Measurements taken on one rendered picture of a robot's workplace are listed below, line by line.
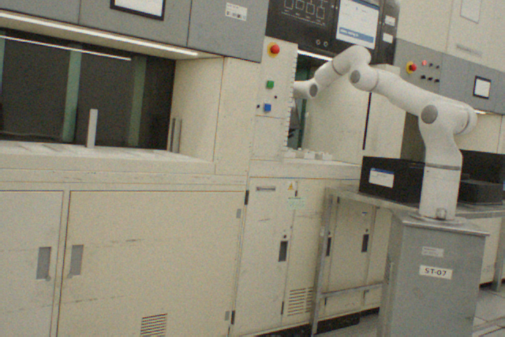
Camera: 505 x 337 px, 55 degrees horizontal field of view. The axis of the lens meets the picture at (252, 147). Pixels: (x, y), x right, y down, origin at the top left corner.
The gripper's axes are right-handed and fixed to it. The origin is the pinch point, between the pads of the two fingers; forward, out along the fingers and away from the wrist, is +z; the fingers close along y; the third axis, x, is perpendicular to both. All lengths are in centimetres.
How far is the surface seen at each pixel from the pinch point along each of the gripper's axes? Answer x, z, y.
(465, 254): -54, -119, -18
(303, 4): 36, -35, -19
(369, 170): -35, -59, 15
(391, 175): -35, -72, 12
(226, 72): 0, -31, -55
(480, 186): -36, -93, 56
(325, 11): 36, -37, -5
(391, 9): 49, -42, 42
